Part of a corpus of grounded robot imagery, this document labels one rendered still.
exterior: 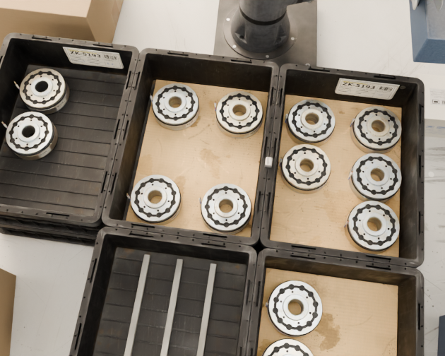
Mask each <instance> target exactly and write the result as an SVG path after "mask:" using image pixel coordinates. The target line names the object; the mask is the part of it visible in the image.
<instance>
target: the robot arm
mask: <svg viewBox="0 0 445 356"><path fill-rule="evenodd" d="M308 1H315V0H239V6H238V8H237V10H236V11H235V14H234V15H233V17H232V22H231V33H232V37H233V39H234V40H235V42H236V43H237V44H238V45H239V46H240V47H242V48H244V49H246V50H248V51H250V52H256V53H268V52H273V51H275V50H277V49H279V48H280V47H282V46H283V45H284V44H285V43H286V41H287V39H288V36H289V33H290V21H289V18H288V15H287V6H289V5H293V4H300V3H304V2H308ZM411 1H412V3H413V10H415V9H416V6H419V3H420V0H411ZM434 2H435V5H436V8H437V10H438V11H439V10H440V9H441V8H442V5H443V0H434Z"/></svg>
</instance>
